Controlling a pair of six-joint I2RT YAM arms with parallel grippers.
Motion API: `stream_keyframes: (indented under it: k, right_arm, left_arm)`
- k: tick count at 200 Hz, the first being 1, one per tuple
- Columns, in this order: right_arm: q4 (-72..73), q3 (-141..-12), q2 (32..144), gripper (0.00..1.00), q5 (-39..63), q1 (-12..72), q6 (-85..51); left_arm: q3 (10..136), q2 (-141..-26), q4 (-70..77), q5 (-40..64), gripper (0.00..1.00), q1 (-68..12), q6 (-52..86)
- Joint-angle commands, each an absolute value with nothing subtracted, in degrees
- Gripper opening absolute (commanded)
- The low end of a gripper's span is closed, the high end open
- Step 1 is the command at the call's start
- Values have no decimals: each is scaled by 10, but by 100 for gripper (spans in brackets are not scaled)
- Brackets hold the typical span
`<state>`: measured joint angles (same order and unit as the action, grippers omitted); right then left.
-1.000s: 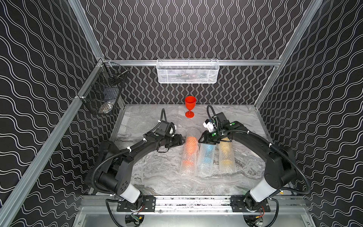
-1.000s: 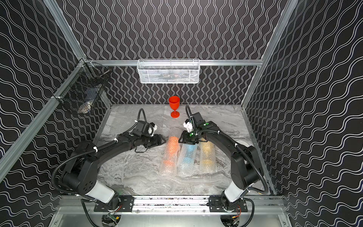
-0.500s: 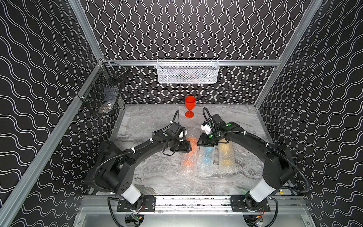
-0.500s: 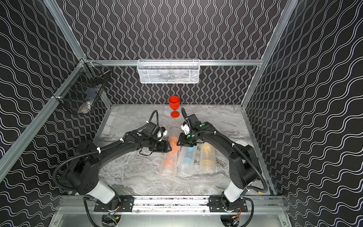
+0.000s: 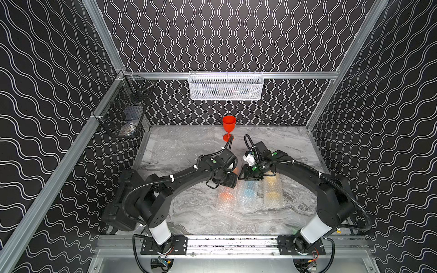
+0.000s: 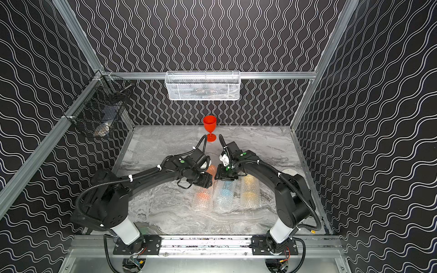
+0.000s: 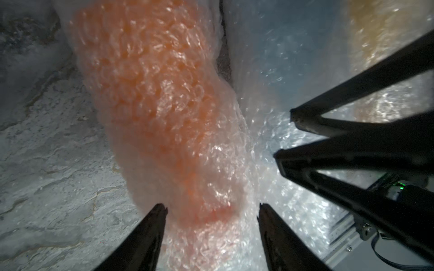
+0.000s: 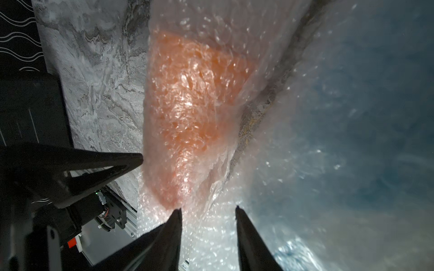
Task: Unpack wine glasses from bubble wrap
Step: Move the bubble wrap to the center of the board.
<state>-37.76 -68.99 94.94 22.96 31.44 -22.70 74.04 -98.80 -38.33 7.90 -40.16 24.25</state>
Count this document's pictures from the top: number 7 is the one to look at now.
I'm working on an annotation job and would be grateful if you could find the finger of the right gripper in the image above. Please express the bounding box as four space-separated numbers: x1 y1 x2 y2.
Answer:
290 31 434 137
274 112 434 262

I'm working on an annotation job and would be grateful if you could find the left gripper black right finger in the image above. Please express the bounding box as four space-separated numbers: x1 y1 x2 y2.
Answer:
257 203 330 271

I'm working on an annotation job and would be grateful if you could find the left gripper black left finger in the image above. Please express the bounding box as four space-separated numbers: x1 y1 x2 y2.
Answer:
95 203 168 271

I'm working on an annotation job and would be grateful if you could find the yellow glass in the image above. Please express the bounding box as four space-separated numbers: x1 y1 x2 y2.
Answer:
345 0 434 124

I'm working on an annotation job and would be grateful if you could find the orange glass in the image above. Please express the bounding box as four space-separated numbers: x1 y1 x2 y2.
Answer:
54 1 254 271

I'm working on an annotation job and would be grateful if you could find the blue glass in bubble wrap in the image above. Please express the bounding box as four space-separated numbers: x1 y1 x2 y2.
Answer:
223 1 360 258

